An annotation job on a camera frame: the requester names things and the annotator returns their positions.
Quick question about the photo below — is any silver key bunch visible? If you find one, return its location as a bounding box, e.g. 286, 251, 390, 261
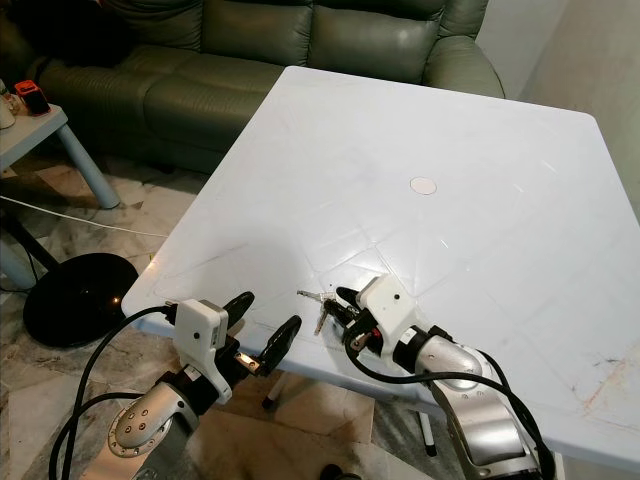
297, 289, 347, 337

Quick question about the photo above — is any white table leg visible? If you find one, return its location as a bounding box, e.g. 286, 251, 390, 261
417, 408, 438, 459

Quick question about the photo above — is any black robot foot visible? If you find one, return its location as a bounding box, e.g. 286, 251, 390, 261
318, 464, 364, 480

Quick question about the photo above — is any black standing fan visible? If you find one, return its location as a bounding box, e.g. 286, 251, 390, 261
0, 205, 132, 350

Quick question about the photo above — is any green leather sofa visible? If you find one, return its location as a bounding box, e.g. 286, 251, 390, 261
0, 0, 507, 177

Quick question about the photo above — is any grey side table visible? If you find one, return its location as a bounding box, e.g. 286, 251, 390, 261
0, 100, 118, 293

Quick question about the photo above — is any orange and black device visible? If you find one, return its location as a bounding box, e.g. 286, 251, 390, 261
14, 79, 52, 117

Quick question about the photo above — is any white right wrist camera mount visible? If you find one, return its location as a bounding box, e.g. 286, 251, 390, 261
355, 274, 413, 339

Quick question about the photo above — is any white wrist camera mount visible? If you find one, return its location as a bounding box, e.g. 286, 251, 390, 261
355, 274, 413, 339
174, 297, 241, 406

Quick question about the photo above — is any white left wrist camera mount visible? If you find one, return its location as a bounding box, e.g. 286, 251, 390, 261
174, 297, 241, 406

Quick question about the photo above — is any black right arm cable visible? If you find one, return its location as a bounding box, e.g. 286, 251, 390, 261
345, 335, 559, 480

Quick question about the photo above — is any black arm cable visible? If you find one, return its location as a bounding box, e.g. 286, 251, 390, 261
48, 303, 181, 480
345, 335, 559, 480

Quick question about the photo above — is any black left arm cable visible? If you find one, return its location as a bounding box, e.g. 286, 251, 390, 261
48, 303, 181, 480

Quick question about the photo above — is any white floor cable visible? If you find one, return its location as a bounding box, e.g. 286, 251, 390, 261
0, 196, 173, 240

